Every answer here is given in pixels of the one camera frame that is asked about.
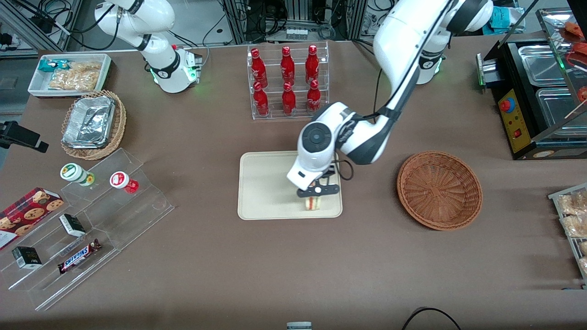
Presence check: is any small black carton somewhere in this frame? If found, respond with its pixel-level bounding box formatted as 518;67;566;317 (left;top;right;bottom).
11;246;43;270
59;213;87;238

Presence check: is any white rectangular plastic bin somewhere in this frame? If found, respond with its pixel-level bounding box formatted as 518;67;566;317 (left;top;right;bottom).
28;53;112;99

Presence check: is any teal snack packet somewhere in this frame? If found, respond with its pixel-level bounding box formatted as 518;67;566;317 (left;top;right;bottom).
38;59;70;74

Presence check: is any black hot food display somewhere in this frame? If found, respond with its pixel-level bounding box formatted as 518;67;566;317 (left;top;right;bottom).
477;7;587;161

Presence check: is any cream plastic serving tray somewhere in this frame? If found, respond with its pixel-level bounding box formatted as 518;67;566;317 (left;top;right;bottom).
237;149;343;221

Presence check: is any large brown wicker basket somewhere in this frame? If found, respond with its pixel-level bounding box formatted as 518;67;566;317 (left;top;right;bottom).
397;151;483;231

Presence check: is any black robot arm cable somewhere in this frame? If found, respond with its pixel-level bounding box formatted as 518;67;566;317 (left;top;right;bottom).
336;0;461;182

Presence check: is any Snickers chocolate bar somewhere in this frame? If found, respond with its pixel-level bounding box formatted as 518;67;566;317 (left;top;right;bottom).
57;238;103;275

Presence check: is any steel food pan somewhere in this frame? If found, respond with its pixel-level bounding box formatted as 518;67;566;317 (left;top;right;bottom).
535;87;587;139
518;44;568;88

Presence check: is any silver metal box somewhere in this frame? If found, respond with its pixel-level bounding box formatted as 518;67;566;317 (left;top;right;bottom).
476;53;501;88

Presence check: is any green-lidded white cup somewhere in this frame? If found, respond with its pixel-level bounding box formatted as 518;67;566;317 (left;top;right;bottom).
60;163;96;187

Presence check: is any red cola bottle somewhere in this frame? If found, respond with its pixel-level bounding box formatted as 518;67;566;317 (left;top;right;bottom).
282;82;297;116
253;82;270;116
250;48;268;88
305;44;320;84
280;46;295;86
306;79;322;114

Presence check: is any teal plastic bag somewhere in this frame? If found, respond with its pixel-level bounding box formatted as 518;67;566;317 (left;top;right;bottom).
490;6;524;33

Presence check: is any clear acrylic stepped shelf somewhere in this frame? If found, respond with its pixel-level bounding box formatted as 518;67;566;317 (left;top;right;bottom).
0;147;175;312

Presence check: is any red-lidded white cup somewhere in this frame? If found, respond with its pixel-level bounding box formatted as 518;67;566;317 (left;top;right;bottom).
109;170;140;194

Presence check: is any stack of foil containers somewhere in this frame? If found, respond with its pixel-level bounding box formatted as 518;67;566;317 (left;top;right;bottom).
61;95;116;150

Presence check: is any black looped cable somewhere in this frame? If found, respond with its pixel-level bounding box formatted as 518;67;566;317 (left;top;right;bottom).
401;307;462;330

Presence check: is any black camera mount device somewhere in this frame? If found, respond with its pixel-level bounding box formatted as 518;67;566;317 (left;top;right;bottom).
0;120;50;154

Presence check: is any clear acrylic bottle rack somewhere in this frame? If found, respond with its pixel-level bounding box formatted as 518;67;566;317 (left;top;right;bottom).
247;41;330;121

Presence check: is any tray of wrapped pastries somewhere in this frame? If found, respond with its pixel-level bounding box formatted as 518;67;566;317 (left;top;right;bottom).
548;183;587;290

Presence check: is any small brown wicker basket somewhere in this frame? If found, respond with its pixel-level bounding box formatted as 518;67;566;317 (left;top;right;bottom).
61;89;127;161

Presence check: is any clear bag of crackers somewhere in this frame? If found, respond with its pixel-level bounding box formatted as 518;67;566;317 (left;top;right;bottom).
48;61;102;91

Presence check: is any red plaid cookie box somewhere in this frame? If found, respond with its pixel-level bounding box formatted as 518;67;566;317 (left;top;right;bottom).
0;187;65;251

